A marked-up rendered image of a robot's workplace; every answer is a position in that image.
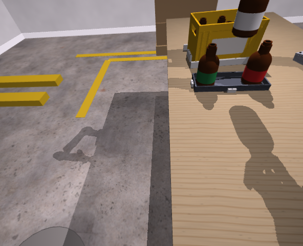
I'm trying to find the brown bottle with white label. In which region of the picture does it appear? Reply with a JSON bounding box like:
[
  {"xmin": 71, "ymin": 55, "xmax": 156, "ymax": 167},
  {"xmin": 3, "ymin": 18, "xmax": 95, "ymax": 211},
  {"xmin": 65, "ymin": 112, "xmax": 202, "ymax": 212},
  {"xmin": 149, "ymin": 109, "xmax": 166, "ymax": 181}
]
[{"xmin": 232, "ymin": 0, "xmax": 269, "ymax": 38}]

